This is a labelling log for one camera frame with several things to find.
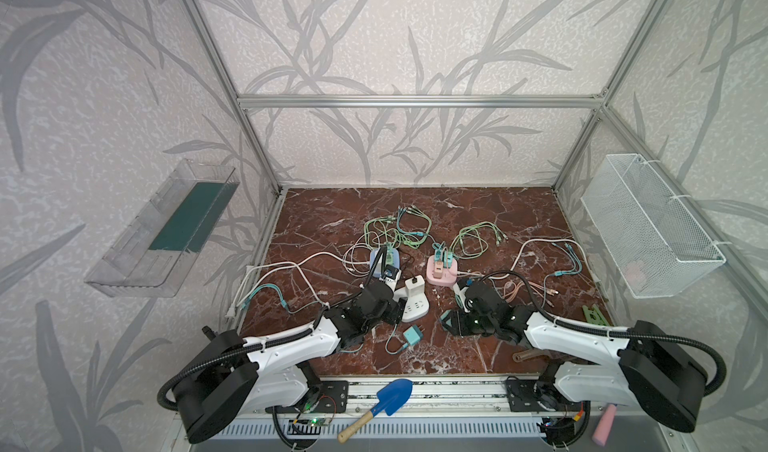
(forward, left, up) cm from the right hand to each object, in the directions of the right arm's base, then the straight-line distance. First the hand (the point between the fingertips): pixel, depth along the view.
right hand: (446, 313), depth 85 cm
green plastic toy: (0, -43, -2) cm, 44 cm away
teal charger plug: (-6, +9, -1) cm, 11 cm away
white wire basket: (+3, -42, +31) cm, 52 cm away
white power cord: (+13, -20, -3) cm, 24 cm away
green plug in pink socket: (+17, +2, +6) cm, 18 cm away
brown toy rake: (-11, -19, -1) cm, 22 cm away
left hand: (+6, +13, +5) cm, 15 cm away
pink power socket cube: (+12, +2, +1) cm, 12 cm away
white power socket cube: (+3, +9, 0) cm, 9 cm away
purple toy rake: (-26, -35, -1) cm, 44 cm away
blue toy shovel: (-20, +15, -2) cm, 25 cm away
